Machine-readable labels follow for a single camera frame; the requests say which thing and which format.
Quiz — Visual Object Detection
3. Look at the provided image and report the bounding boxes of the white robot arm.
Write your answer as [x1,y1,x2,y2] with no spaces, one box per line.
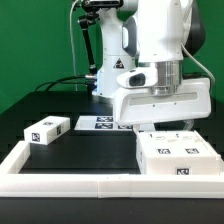
[94,0,214,130]

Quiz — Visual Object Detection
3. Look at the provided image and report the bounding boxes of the black cables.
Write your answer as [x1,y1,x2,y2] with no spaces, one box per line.
[35,75,98,92]

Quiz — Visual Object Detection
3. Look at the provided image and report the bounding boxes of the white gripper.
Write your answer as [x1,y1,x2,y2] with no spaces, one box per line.
[113,78,211,133]

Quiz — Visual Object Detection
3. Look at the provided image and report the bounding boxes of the white thin cable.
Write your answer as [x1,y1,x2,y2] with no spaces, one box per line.
[69,0,83,92]

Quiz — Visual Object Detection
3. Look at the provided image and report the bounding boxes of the white marker base plate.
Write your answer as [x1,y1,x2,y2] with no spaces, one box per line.
[75,116,132,131]

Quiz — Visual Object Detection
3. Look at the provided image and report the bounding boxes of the white cabinet top block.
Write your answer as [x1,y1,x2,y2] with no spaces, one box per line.
[24,116,70,145]

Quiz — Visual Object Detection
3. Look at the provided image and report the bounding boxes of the white frame fence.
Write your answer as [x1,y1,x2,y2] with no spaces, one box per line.
[0,141,224,198]

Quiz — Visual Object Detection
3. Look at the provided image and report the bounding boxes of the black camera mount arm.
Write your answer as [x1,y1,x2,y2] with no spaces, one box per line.
[76,0,123,75]

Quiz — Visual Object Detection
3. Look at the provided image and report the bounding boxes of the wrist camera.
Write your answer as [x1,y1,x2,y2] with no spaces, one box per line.
[117,67,158,89]

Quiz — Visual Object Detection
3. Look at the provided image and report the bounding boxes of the white cabinet body box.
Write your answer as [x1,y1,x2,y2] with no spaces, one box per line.
[136,131,224,175]

